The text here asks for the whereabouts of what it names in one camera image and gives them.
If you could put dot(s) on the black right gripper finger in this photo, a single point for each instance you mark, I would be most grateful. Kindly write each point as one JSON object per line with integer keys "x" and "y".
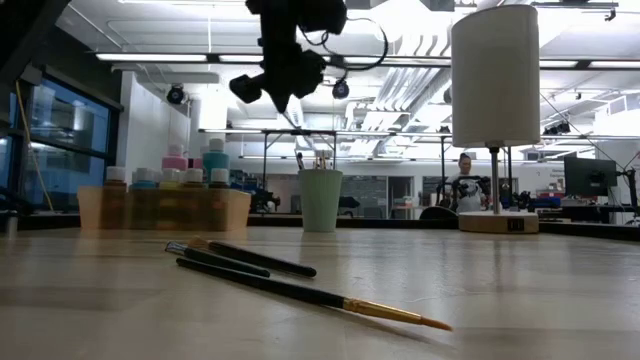
{"x": 281, "y": 102}

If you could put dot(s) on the large turquoise paint bottle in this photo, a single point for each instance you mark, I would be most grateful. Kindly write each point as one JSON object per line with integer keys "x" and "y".
{"x": 216, "y": 157}

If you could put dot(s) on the small tan paint bottle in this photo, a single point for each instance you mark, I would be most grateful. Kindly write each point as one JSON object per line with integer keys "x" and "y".
{"x": 194, "y": 175}

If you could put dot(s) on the small yellow paint bottle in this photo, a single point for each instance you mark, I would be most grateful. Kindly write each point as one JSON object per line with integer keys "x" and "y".
{"x": 170, "y": 176}

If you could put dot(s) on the small blue paint bottle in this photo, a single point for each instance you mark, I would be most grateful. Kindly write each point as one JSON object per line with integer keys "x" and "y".
{"x": 145, "y": 175}

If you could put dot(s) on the thick black paintbrush gold ferrule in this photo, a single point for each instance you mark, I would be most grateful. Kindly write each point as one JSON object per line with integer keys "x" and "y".
{"x": 270, "y": 262}

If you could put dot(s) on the thick black paintbrush silver ferrule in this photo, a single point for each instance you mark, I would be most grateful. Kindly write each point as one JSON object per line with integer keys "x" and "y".
{"x": 225, "y": 261}

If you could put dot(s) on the small rust brown paint bottle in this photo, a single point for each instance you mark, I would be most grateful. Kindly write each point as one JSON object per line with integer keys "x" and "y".
{"x": 115, "y": 174}

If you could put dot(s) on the long black paintbrush gold ferrule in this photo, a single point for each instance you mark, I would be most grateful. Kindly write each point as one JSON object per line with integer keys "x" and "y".
{"x": 280, "y": 286}

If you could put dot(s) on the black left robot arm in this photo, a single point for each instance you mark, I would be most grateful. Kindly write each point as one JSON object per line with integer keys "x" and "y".
{"x": 25, "y": 30}

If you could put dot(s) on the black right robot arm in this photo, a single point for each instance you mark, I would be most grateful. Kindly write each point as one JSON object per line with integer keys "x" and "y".
{"x": 300, "y": 15}

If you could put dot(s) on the black ceiling spotlight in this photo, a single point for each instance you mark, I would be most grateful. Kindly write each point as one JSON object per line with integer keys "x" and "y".
{"x": 340, "y": 90}
{"x": 175, "y": 94}

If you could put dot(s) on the ceiling strip light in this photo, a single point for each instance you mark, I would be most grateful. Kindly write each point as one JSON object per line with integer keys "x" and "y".
{"x": 240, "y": 58}
{"x": 150, "y": 57}

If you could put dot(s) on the light green plastic cup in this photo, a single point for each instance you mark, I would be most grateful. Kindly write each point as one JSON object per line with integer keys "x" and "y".
{"x": 320, "y": 200}

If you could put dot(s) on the orange translucent plastic bin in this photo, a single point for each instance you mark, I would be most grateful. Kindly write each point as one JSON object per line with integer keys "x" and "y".
{"x": 150, "y": 215}

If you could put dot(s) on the white shade wooden base lamp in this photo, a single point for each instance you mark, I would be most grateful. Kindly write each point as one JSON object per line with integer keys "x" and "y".
{"x": 495, "y": 75}

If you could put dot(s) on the person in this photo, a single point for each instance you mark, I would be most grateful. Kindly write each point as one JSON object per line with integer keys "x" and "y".
{"x": 467, "y": 195}

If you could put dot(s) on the black monitor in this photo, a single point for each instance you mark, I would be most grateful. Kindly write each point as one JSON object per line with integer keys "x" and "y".
{"x": 590, "y": 175}

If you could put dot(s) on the black background metal frame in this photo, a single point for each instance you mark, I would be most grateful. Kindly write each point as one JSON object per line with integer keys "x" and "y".
{"x": 300, "y": 133}

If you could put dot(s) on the silver post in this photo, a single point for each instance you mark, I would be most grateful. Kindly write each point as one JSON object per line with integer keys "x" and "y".
{"x": 11, "y": 227}

